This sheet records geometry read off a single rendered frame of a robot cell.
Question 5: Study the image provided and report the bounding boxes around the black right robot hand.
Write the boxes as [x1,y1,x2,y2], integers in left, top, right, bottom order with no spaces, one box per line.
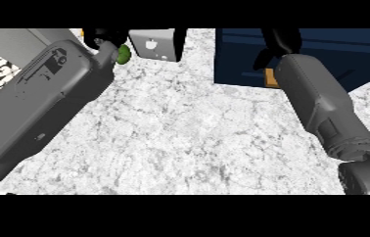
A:
[252,28,304,71]

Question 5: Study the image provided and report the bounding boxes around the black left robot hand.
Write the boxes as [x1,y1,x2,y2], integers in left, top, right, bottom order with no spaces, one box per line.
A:
[84,28,130,51]

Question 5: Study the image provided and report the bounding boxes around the green can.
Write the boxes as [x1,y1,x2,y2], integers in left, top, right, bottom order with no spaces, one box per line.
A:
[115,44,131,66]

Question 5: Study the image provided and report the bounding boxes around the dark blue open drawer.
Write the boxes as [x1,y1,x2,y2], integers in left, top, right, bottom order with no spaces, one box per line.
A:
[214,28,370,93]

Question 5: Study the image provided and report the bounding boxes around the grey box appliance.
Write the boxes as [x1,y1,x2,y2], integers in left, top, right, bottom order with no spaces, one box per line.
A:
[127,28,187,63]

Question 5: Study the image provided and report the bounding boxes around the orange block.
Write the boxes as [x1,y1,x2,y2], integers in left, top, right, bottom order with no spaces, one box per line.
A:
[262,68,280,88]

